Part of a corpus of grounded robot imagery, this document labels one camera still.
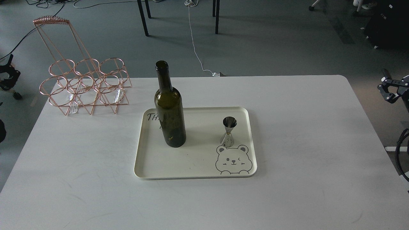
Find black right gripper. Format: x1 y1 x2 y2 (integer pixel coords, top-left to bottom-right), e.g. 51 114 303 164
377 68 409 112

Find silver steel jigger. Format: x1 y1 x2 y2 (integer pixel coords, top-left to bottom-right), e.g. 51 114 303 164
220 116 237 148

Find dark green wine bottle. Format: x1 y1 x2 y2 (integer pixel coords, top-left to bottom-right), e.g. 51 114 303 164
154 61 186 148

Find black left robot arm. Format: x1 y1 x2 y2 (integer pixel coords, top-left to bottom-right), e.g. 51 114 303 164
0 54 22 100

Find dark cabinet top right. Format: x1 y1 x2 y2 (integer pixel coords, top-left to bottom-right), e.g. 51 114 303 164
364 0 409 49

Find black table legs right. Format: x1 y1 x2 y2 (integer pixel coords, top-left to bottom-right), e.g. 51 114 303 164
212 0 220 35

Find black table legs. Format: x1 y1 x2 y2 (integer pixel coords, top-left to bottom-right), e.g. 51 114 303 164
212 0 220 35
137 0 151 37

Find cream bear serving tray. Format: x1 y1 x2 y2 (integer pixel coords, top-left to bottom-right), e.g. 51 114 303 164
134 107 257 180

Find black table legs left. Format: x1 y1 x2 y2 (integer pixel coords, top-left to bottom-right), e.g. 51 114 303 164
137 0 151 37

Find black corrugated cable right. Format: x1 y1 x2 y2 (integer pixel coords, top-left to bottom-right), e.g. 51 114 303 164
395 128 409 182

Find white floor cable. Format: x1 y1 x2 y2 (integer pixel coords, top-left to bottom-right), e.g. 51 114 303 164
184 0 215 76

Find rose gold wire bottle rack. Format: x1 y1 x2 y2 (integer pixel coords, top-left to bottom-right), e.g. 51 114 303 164
33 16 133 116

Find black floor cables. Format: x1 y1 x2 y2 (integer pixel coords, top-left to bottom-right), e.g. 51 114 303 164
0 0 96 60

